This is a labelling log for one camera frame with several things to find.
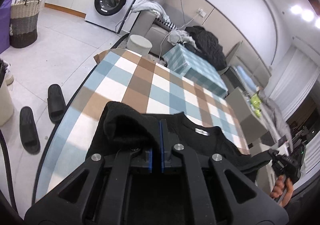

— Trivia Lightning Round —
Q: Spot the grey sofa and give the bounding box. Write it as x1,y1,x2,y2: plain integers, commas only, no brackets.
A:
128,0,190,58

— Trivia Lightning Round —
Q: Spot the green toy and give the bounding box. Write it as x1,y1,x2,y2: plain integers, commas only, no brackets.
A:
249,93,261,118

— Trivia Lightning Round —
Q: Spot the woven laundry basket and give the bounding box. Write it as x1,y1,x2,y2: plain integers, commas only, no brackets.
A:
9,0,42,48

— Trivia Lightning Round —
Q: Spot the white washing machine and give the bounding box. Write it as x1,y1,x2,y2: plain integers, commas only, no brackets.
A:
85,0,135,33

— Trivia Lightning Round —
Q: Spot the right hand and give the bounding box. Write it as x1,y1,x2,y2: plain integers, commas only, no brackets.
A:
270,175,294,207

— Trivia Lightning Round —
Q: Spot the black slipper near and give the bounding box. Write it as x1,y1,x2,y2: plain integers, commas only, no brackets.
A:
20,106,41,155

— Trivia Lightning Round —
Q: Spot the black knit sweater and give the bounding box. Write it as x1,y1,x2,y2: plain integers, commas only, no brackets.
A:
85,100,281,225

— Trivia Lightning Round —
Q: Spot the black quilted jacket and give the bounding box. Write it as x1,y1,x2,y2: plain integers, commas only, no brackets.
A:
184,26,227,71

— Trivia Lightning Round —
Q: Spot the blue checkered box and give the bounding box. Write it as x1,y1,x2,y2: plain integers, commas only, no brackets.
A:
163,44,228,98

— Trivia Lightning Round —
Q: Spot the purple bag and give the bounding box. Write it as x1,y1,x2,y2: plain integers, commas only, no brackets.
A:
0,0,12,53

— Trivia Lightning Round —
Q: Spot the black slipper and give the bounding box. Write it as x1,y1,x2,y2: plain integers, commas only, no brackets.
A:
47,84,66,124
20,106,41,155

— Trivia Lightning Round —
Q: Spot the white round stool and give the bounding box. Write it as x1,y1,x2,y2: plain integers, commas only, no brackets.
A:
126,34,152,56

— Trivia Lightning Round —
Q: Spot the black slipper far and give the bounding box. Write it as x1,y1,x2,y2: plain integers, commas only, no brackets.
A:
47,84,66,124

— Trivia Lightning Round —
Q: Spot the grey blanket on sofa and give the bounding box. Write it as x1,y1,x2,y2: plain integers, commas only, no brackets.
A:
131,0,171,24

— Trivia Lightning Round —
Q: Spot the white bin with black liner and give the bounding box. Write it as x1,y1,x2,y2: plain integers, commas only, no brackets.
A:
0,60,14,126

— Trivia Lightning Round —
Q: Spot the checkered table cloth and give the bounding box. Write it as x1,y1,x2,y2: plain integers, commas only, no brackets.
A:
32,48,249,202

